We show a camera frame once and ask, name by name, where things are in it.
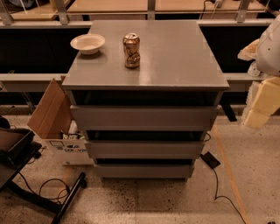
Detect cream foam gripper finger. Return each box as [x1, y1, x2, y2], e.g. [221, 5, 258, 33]
[243, 77, 280, 130]

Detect grey drawer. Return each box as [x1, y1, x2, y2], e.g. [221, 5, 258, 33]
[85, 141, 204, 159]
[94, 164, 194, 179]
[71, 106, 218, 131]

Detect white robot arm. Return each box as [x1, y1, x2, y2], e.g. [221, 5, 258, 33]
[237, 15, 280, 130]

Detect grey drawer cabinet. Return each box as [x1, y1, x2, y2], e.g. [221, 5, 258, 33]
[63, 20, 228, 167]

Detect grey top drawer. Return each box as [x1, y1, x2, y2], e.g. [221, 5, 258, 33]
[71, 106, 218, 131]

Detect grey bottom drawer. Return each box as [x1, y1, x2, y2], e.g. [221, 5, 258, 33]
[94, 164, 194, 179]

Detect open cardboard box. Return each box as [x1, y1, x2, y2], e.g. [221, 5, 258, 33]
[27, 80, 94, 165]

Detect sanitizer pump bottle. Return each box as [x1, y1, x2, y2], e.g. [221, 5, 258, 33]
[248, 61, 261, 77]

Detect black power adapter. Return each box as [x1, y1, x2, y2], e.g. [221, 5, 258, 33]
[200, 152, 221, 169]

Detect crushed soda can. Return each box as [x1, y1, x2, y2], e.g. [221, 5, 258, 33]
[122, 33, 140, 68]

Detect white bowl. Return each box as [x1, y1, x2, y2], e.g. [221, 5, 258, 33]
[70, 34, 105, 55]

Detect black rolling cart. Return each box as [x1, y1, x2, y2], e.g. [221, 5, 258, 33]
[0, 115, 88, 224]

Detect black floor cable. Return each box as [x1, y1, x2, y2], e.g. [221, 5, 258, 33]
[212, 167, 249, 224]

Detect black cable loops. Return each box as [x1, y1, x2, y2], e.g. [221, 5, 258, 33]
[17, 171, 72, 205]

